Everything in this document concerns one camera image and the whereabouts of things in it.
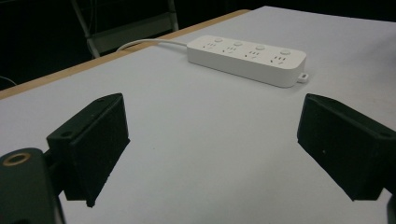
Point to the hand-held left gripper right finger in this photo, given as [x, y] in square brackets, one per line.
[345, 146]

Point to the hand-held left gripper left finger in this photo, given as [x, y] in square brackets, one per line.
[93, 146]

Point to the white power strip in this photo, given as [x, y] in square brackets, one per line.
[249, 59]

